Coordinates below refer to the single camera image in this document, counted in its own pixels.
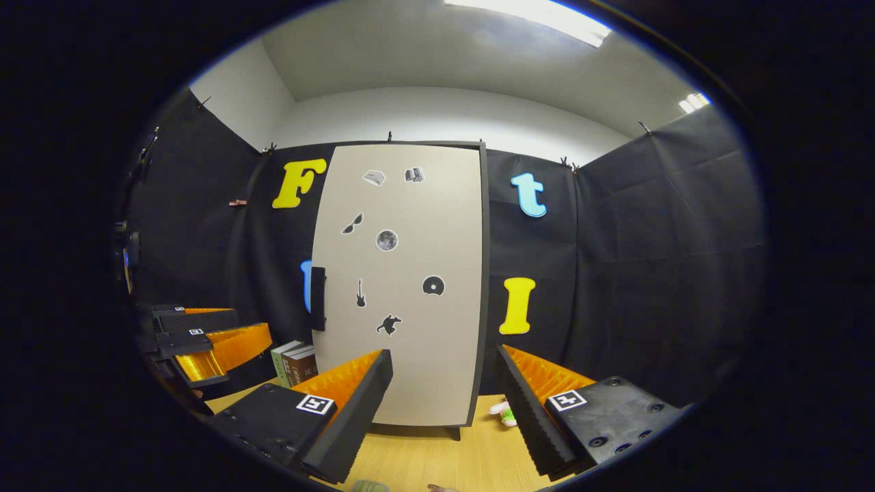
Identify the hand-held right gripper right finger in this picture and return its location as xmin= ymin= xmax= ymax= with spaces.
xmin=496 ymin=344 xmax=688 ymax=481

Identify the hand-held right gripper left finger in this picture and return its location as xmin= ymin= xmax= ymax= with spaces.
xmin=208 ymin=348 xmax=395 ymax=486

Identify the black door handle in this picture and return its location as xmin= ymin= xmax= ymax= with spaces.
xmin=310 ymin=266 xmax=327 ymax=333

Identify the grey cabinet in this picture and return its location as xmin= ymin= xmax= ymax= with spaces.
xmin=310 ymin=140 xmax=492 ymax=441

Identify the grey cabinet door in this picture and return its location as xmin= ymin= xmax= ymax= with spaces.
xmin=311 ymin=143 xmax=486 ymax=428

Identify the pink and green toy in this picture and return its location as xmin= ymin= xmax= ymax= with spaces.
xmin=488 ymin=400 xmax=519 ymax=428

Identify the brown book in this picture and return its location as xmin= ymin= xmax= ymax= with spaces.
xmin=291 ymin=348 xmax=319 ymax=385

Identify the black backdrop cloth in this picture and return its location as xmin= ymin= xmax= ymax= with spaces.
xmin=120 ymin=85 xmax=766 ymax=411

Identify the long ceiling light panel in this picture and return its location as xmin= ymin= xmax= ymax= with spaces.
xmin=444 ymin=0 xmax=613 ymax=49

